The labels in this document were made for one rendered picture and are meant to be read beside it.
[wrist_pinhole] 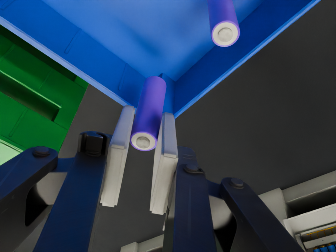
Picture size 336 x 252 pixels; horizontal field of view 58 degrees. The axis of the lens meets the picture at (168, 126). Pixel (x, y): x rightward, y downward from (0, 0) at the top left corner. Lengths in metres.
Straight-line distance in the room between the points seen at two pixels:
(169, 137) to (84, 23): 0.16
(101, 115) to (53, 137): 0.54
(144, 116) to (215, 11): 0.08
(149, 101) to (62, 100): 0.20
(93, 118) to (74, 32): 0.64
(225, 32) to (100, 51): 0.12
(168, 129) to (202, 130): 0.73
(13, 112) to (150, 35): 0.17
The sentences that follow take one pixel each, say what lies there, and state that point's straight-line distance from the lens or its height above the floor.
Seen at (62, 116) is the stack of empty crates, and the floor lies 0.39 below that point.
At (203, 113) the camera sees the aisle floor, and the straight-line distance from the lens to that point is 0.85.
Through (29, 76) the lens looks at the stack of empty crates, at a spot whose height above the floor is 0.36.
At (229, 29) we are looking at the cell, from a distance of 0.20.
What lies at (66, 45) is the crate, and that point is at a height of 0.44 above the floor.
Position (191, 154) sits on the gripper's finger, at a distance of 0.16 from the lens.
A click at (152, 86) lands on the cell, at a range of 0.23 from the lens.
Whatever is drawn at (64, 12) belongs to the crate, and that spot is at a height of 0.40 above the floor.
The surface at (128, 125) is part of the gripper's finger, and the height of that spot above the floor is 0.54.
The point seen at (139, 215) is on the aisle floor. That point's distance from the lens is 1.28.
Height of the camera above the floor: 0.65
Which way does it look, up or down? 47 degrees down
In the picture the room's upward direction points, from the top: 175 degrees counter-clockwise
